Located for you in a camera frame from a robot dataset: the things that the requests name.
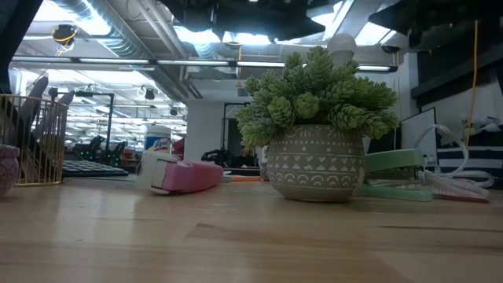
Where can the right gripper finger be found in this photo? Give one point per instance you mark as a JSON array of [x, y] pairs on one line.
[[401, 15]]

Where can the white lightbulb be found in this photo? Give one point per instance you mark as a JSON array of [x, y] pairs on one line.
[[342, 47]]

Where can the background black robot arm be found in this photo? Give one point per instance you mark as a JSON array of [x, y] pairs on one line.
[[98, 149], [214, 155]]

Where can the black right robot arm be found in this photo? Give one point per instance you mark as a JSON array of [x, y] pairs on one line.
[[471, 15]]

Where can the white board panel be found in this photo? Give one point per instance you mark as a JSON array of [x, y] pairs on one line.
[[418, 133]]

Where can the person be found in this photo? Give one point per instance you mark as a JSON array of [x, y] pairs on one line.
[[245, 157]]

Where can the mint green stapler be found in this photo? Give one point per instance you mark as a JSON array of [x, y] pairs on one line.
[[393, 159]]

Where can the black white striped box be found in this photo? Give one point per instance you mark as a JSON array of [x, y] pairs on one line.
[[487, 157]]

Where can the green plant in grey pot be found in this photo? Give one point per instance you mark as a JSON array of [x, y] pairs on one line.
[[314, 165]]

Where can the long ceiling light bar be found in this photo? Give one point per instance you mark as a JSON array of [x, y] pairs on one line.
[[118, 61]]

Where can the orange flat strip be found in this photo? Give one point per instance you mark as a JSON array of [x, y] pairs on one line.
[[245, 178]]

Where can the Lysol wipes canister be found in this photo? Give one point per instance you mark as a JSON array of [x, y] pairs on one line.
[[158, 137]]

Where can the pink white handheld device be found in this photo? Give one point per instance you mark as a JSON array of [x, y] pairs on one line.
[[188, 177]]

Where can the dark pen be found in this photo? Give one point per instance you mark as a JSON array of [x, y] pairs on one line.
[[37, 98], [64, 100]]

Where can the black calculator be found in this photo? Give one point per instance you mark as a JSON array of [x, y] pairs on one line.
[[90, 169]]

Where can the purple patterned jar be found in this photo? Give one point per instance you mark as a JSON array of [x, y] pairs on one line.
[[7, 173]]

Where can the black stand frame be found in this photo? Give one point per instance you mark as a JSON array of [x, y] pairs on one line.
[[111, 118]]

